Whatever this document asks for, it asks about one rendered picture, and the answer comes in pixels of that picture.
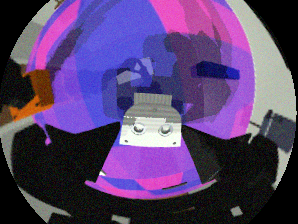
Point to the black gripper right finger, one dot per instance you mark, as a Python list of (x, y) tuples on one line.
[(210, 153)]

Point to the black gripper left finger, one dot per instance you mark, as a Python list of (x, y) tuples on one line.
[(88, 150)]

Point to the white plate with two holes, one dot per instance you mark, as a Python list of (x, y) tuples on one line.
[(152, 120)]

